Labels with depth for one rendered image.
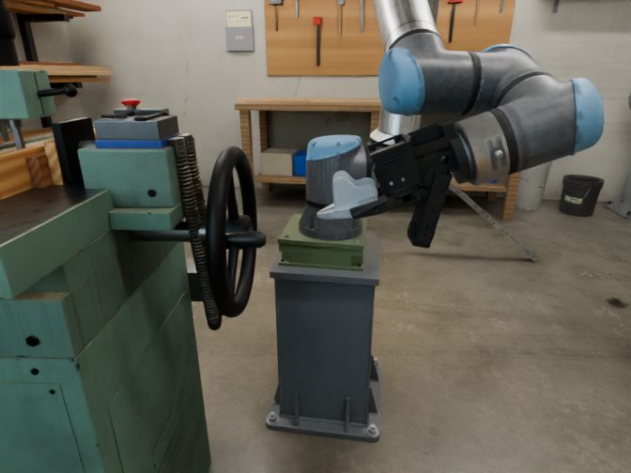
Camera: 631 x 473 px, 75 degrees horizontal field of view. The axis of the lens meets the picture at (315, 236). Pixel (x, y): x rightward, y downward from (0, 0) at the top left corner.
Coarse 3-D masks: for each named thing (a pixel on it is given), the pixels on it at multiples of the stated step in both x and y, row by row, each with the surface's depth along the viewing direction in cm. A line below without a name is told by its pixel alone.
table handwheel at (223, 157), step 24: (216, 168) 60; (240, 168) 74; (216, 192) 58; (216, 216) 57; (240, 216) 70; (144, 240) 71; (168, 240) 71; (216, 240) 57; (216, 264) 58; (216, 288) 60; (240, 288) 77; (240, 312) 70
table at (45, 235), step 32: (32, 192) 61; (64, 192) 61; (96, 192) 61; (0, 224) 48; (32, 224) 48; (64, 224) 52; (96, 224) 60; (128, 224) 63; (160, 224) 63; (0, 256) 42; (32, 256) 47; (64, 256) 52; (0, 288) 44
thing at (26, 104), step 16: (0, 80) 60; (16, 80) 60; (32, 80) 63; (48, 80) 66; (0, 96) 61; (16, 96) 61; (32, 96) 63; (0, 112) 62; (16, 112) 62; (32, 112) 63; (48, 112) 66
